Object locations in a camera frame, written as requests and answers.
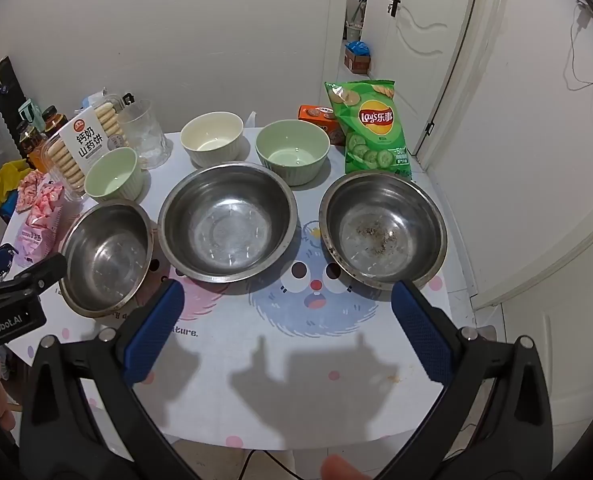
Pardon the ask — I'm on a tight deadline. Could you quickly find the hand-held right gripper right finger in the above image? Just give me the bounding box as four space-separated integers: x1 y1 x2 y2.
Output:
377 280 567 480

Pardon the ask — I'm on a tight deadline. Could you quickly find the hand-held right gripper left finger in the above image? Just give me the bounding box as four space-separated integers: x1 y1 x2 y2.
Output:
19 280 202 480

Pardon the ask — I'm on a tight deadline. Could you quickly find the speckled steel bowl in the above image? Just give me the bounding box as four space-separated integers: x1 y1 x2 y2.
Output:
319 170 448 291

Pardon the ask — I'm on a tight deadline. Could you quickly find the small pale green ribbed bowl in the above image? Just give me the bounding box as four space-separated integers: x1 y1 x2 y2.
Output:
84 147 143 204

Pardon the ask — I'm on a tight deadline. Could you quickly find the large steel bowl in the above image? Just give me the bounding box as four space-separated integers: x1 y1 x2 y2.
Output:
157 161 298 285

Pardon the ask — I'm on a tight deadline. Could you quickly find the pink shredded snack bag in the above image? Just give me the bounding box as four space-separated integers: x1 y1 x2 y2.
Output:
17 170 52 211

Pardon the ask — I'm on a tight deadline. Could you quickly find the yellow plastic bag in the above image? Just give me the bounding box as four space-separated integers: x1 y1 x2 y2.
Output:
0 159 31 211

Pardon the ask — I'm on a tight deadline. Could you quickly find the cartoon printed tablecloth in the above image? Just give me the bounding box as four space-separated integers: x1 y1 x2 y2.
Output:
0 125 476 453

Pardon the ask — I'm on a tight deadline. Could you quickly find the orange liquid bottle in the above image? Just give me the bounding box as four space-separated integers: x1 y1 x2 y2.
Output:
15 121 51 171

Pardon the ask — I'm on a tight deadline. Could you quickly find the clear plastic biscuit box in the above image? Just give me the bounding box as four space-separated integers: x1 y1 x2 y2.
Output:
41 91 134 198

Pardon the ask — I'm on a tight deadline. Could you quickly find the dark bottle black cap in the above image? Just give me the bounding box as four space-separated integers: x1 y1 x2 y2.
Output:
41 105 71 136

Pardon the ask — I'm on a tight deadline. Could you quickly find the clear glass cup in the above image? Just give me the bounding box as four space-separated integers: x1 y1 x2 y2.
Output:
118 99 172 170

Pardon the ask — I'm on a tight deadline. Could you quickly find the black board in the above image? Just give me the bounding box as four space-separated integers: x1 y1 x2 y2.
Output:
0 56 28 128

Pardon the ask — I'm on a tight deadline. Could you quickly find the green chips bag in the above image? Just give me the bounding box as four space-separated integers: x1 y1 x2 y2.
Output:
324 79 413 182

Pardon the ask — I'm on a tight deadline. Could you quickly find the orange snack box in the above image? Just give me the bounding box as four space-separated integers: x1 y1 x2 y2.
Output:
298 105 345 147

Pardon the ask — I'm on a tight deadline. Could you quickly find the white door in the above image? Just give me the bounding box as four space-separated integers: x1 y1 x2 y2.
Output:
365 0 483 171

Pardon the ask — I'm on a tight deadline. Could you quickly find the cardboard box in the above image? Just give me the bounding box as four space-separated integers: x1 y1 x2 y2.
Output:
344 47 371 74

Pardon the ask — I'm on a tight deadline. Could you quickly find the pink ring snack bag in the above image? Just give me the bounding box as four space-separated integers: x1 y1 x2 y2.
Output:
15 180 67 267

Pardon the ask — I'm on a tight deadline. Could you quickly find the white charger cable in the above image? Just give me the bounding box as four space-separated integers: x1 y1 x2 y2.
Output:
563 0 593 92

